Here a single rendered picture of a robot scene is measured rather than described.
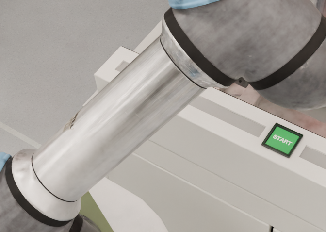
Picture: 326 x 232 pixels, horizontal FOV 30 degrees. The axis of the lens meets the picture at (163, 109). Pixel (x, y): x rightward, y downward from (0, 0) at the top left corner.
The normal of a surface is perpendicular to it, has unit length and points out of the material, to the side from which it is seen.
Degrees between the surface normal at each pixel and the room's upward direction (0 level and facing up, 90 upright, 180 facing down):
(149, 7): 0
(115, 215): 0
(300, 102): 99
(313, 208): 90
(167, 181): 90
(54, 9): 0
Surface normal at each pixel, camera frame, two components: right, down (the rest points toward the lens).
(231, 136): -0.07, -0.62
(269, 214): -0.56, 0.68
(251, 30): -0.07, 0.42
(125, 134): 0.09, 0.55
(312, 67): 0.19, 0.25
